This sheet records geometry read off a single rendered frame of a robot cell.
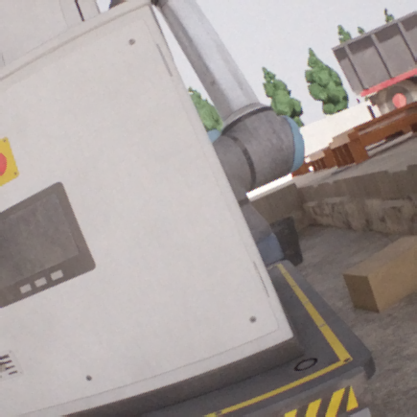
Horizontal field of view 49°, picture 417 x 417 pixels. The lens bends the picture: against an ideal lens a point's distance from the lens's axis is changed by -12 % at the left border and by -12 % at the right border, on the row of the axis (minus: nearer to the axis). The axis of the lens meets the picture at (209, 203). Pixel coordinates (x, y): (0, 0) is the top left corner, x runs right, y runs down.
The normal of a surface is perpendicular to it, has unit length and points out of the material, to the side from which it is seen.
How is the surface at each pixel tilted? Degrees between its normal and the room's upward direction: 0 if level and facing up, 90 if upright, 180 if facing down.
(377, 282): 90
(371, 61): 90
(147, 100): 90
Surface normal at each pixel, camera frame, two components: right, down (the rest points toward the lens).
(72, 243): -0.04, 0.02
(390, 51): -0.47, 0.21
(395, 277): 0.18, -0.07
